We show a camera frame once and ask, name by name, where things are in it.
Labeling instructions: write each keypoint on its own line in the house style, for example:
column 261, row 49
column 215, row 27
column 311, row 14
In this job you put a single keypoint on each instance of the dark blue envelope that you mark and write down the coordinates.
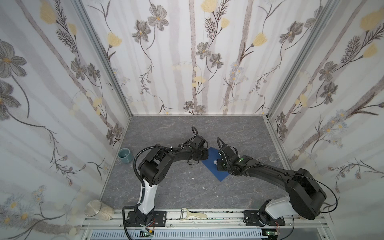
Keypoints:
column 209, row 163

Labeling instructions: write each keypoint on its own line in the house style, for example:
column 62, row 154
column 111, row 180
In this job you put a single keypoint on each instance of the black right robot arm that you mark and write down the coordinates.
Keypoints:
column 305, row 196

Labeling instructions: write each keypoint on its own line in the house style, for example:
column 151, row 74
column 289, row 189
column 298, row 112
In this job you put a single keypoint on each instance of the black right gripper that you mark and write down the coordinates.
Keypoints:
column 220, row 163

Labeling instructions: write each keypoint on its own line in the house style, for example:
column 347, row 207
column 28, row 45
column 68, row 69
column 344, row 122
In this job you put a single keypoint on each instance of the teal ceramic cup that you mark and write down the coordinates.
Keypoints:
column 125, row 155

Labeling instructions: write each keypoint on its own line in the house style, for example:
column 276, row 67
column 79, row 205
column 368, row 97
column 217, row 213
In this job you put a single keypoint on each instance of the cream handled peeler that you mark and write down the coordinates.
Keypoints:
column 186, row 214

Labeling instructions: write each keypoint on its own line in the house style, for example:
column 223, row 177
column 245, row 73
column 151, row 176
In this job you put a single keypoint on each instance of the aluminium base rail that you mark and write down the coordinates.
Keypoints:
column 225, row 224

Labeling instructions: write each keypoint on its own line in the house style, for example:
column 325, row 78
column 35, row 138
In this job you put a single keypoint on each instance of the clear glass cup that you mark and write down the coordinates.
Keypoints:
column 274, row 157

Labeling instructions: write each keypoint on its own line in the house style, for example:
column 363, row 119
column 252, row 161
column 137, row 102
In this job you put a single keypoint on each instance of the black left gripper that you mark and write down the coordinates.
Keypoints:
column 202, row 153

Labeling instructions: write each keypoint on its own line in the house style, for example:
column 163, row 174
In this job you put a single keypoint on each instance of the glass jar with metal lid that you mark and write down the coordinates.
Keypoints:
column 97, row 209

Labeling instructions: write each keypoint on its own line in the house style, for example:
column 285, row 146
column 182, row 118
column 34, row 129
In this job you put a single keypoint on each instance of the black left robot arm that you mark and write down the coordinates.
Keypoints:
column 151, row 166

